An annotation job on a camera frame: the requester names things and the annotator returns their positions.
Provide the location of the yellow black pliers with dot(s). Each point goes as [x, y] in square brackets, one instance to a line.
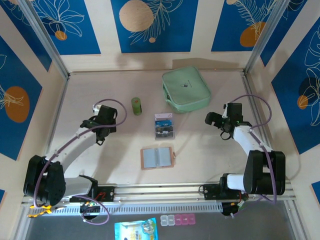
[40, 210]

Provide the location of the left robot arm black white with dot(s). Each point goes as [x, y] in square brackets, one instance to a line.
[45, 180]

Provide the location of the pale pink card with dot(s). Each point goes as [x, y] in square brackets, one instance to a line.
[163, 116]

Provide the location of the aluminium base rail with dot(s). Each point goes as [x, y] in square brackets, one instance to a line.
[162, 191]

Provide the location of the aluminium frame post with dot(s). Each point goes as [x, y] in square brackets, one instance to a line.
[46, 40]
[264, 37]

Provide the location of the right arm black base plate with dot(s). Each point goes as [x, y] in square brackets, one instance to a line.
[210, 192]

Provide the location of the clear plastic box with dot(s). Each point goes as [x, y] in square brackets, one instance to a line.
[175, 135]

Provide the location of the pink leather card holder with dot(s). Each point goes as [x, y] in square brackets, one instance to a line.
[156, 158]

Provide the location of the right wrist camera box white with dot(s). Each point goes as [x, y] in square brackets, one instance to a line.
[225, 111]

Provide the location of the blue printed plastic packet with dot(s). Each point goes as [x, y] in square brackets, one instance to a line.
[136, 230]

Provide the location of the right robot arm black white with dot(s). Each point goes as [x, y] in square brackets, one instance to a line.
[265, 172]

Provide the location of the aluminium table side rail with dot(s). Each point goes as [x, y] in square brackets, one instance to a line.
[248, 85]
[59, 107]

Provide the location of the black VIP card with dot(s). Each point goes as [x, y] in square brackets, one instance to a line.
[164, 133]

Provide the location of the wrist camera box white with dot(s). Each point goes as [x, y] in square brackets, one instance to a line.
[225, 111]
[96, 108]

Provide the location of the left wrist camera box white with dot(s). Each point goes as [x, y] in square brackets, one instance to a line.
[96, 108]

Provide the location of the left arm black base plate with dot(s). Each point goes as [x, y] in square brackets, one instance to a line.
[110, 193]

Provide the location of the blue chip card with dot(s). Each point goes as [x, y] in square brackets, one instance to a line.
[163, 123]

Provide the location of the mint green zip pouch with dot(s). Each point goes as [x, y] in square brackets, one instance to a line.
[186, 88]

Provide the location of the small green cylinder bottle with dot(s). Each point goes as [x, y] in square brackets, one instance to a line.
[136, 106]

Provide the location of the clear and pink pill organizer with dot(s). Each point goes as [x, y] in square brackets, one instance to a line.
[177, 220]

